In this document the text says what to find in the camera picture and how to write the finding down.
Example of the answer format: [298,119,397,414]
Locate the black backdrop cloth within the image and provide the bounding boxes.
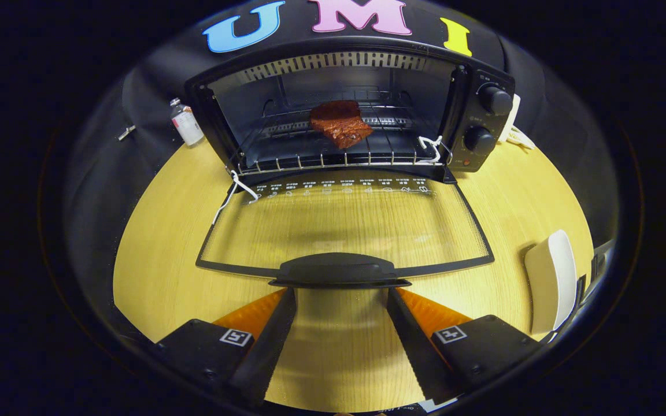
[64,0,620,324]

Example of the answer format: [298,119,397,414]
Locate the white rectangular dish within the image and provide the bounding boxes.
[524,229,578,336]

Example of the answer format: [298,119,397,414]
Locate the small clear bottle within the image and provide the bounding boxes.
[170,98,205,147]

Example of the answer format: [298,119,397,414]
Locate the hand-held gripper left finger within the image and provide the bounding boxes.
[157,287,298,408]

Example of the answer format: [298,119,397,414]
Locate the white divided bean dish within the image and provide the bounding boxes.
[509,126,537,151]

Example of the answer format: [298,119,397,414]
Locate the white bread toaster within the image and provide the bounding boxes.
[498,94,521,144]

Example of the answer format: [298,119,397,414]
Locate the black toaster oven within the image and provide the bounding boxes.
[184,38,516,289]

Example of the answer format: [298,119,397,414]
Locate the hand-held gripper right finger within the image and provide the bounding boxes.
[387,287,542,405]

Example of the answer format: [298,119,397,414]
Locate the red meat slice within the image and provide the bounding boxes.
[310,100,374,150]

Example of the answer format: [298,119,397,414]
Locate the white string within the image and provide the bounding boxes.
[418,136,453,165]
[212,170,260,226]

